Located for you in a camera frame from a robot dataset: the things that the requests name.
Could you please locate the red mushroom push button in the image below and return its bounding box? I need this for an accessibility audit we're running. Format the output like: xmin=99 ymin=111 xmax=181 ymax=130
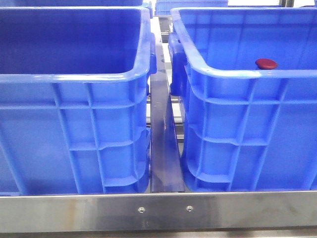
xmin=255 ymin=58 xmax=278 ymax=70

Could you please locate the blue plastic bin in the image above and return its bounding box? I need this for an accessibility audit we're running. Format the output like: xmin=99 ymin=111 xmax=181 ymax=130
xmin=169 ymin=7 xmax=317 ymax=192
xmin=0 ymin=6 xmax=156 ymax=196

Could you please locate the right blue plastic bin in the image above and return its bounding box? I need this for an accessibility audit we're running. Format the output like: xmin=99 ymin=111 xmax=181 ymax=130
xmin=169 ymin=7 xmax=317 ymax=192

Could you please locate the steel front shelf rail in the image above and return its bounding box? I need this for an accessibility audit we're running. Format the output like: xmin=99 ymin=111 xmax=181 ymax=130
xmin=0 ymin=191 xmax=317 ymax=233

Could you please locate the far blue bin top centre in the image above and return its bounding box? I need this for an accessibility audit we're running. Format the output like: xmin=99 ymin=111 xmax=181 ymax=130
xmin=155 ymin=0 xmax=228 ymax=16

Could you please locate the left blue plastic bin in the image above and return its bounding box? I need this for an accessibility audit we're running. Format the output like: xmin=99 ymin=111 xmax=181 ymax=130
xmin=0 ymin=6 xmax=156 ymax=196

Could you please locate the dark metal divider rail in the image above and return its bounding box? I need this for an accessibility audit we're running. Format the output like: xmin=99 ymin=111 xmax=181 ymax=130
xmin=150 ymin=33 xmax=185 ymax=193

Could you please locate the far blue bin top left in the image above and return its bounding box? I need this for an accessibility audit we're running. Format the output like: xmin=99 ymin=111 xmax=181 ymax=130
xmin=0 ymin=0 xmax=153 ymax=12

